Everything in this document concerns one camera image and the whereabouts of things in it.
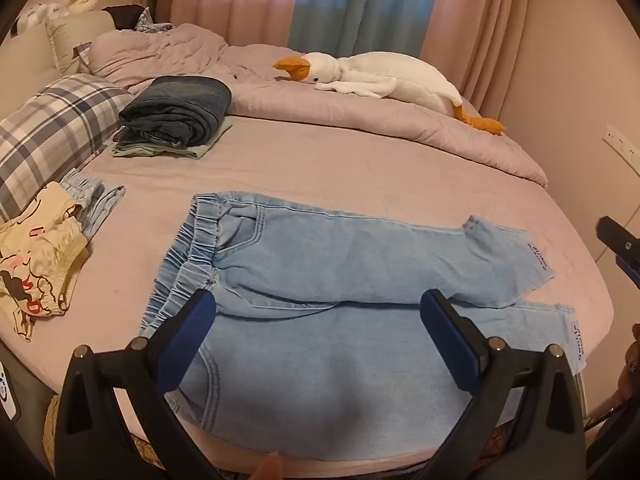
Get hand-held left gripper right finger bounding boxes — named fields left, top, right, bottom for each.
left=419, top=289, right=587, bottom=480

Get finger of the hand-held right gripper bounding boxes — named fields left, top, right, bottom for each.
left=597, top=216, right=640, bottom=286

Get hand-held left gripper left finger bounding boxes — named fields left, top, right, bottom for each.
left=54, top=289, right=217, bottom=480

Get light blue denim pants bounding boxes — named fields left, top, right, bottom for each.
left=140, top=191, right=586, bottom=463

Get person's left hand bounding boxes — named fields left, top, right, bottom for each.
left=250, top=452, right=286, bottom=480

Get white power strip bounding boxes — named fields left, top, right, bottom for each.
left=603, top=124, right=640, bottom=168

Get small light blue denim garment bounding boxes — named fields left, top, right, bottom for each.
left=60, top=169, right=127, bottom=241

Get cream printed shorts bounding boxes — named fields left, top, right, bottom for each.
left=0, top=182, right=91, bottom=343

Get folded light green garment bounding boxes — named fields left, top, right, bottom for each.
left=112, top=117, right=233, bottom=161

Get bed with pink sheet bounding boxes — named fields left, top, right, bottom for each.
left=0, top=110, right=616, bottom=480

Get folded dark blue jeans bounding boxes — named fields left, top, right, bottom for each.
left=118, top=75, right=232, bottom=147

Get pink quilt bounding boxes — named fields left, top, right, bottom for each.
left=87, top=23, right=548, bottom=188

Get plaid pillow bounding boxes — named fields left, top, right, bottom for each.
left=0, top=74, right=135, bottom=223

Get pink curtain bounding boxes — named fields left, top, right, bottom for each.
left=167, top=0, right=306, bottom=51
left=420, top=0, right=531, bottom=111

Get white goose plush toy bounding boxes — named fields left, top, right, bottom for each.
left=272, top=51, right=506, bottom=136

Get plaid shirt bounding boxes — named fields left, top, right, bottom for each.
left=135, top=7, right=176, bottom=33

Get beige pillow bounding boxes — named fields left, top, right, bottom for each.
left=0, top=10, right=118, bottom=121

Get dark garment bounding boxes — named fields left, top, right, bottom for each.
left=102, top=4, right=151, bottom=31

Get blue curtain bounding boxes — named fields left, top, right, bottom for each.
left=287, top=0, right=446, bottom=61

